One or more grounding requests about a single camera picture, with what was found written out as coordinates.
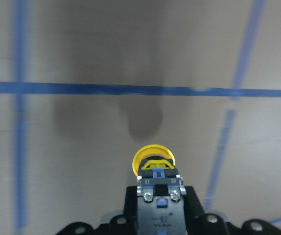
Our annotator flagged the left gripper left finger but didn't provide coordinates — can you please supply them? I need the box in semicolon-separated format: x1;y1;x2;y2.
123;186;138;225

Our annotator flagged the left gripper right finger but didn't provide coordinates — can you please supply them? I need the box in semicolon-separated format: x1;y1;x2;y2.
184;186;205;220

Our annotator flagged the yellow push button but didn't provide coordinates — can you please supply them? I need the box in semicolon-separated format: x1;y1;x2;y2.
132;144;187;235

